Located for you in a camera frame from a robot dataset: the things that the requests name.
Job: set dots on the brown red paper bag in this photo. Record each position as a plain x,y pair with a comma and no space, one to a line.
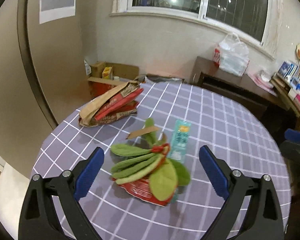
111,106

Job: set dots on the open cardboard box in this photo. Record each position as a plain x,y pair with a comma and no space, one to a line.
106,75

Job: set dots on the grey checkered tablecloth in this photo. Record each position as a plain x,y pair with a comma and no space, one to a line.
185,164

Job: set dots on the row of books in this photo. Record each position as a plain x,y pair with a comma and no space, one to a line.
286,82

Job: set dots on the orange box with grey bag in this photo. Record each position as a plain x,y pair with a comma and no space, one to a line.
151,78

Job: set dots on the green leaf toy bundle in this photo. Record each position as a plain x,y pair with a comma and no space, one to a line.
153,163

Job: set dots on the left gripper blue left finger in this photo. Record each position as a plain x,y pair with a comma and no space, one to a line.
86,171

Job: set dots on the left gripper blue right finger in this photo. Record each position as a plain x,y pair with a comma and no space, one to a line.
216,170

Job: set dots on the teal snack sachet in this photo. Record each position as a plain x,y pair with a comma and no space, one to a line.
179,141

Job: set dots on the red snack packet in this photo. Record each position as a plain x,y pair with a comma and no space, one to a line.
140,189

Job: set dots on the white plastic bag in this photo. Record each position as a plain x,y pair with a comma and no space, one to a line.
232,55

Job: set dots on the champagne double-door refrigerator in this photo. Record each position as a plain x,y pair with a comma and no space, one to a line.
42,78

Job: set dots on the pink paper sheet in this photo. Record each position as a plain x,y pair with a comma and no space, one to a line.
263,82

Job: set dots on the dark wooden cabinet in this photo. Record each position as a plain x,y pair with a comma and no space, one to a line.
269,109

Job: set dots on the sliding glass window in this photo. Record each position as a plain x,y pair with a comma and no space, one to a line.
256,22

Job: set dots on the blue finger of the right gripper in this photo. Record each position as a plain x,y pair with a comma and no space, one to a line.
292,135

